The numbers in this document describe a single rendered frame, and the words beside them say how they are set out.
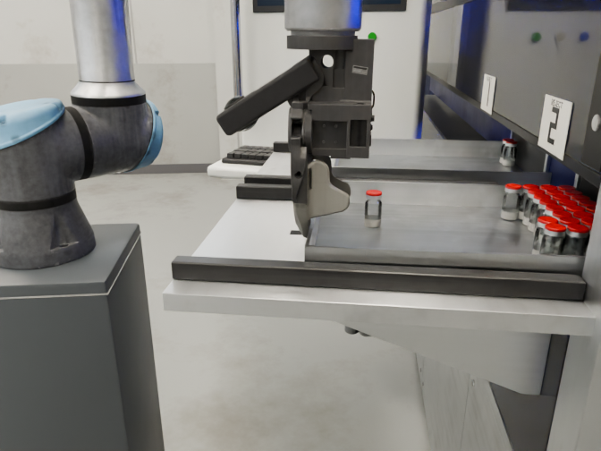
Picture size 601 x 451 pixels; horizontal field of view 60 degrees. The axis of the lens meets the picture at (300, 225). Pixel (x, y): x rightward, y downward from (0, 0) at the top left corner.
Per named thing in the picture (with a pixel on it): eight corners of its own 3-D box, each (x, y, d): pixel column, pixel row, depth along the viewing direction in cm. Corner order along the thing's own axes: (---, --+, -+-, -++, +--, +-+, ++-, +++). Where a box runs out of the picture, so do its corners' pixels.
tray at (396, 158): (506, 157, 106) (509, 140, 105) (547, 194, 82) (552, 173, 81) (338, 154, 110) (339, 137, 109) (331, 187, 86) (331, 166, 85)
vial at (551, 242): (555, 262, 57) (562, 223, 56) (562, 271, 55) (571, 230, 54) (534, 261, 57) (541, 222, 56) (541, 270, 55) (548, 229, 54)
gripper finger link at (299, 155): (305, 208, 53) (306, 120, 50) (290, 207, 53) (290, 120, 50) (309, 194, 58) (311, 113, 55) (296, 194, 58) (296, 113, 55)
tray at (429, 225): (559, 209, 75) (562, 186, 74) (655, 293, 51) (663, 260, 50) (321, 202, 78) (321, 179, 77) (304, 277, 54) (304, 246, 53)
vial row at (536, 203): (532, 216, 72) (537, 183, 70) (585, 272, 55) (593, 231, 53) (515, 216, 72) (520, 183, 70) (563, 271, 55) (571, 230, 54)
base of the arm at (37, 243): (-27, 271, 77) (-42, 207, 73) (15, 234, 91) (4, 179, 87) (80, 268, 78) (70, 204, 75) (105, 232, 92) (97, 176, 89)
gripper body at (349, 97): (368, 165, 52) (375, 36, 47) (282, 163, 53) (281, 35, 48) (368, 149, 59) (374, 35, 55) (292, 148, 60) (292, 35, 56)
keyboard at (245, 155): (385, 161, 137) (385, 151, 136) (376, 174, 124) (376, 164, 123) (241, 152, 147) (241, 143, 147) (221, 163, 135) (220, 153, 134)
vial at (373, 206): (380, 223, 69) (382, 191, 68) (381, 229, 67) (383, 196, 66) (363, 222, 69) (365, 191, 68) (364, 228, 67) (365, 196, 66)
